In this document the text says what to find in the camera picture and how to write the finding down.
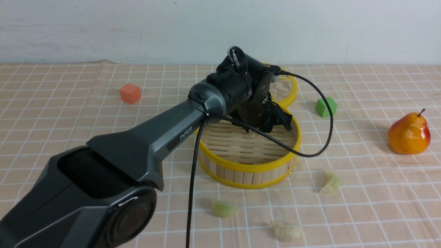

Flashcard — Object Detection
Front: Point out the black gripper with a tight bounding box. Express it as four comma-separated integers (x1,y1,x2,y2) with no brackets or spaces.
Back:
230,71,293,133

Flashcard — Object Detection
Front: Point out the pale green dumpling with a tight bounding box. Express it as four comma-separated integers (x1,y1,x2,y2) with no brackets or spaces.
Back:
319,170,340,194

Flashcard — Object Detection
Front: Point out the green dumpling front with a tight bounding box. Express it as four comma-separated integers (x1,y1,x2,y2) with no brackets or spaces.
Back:
211,200,240,218

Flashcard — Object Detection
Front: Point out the white dumpling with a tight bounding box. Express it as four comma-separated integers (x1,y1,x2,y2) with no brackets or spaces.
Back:
270,221,304,242

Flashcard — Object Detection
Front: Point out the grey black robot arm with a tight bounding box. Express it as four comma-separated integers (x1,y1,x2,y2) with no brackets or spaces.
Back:
1,55,291,248

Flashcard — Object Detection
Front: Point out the bamboo steamer lid yellow rim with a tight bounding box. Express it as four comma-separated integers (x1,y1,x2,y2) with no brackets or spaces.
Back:
264,63,299,109

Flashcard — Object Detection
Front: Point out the green foam cube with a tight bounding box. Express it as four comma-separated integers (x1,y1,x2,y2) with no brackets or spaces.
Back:
315,97,338,117

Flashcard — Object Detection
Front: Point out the checkered beige tablecloth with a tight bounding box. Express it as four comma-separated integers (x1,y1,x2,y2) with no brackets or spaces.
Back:
0,61,441,248

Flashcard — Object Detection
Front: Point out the orange foam cube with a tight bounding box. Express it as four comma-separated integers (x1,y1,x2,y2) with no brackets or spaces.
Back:
119,83,142,105

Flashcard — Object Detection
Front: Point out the orange yellow toy pear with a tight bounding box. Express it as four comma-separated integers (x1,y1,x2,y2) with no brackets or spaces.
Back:
388,108,431,155

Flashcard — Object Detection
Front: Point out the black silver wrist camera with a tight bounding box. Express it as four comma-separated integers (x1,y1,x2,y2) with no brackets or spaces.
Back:
265,63,283,83

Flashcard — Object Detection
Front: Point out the black cable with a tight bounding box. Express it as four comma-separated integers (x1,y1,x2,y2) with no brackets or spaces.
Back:
185,69,334,248

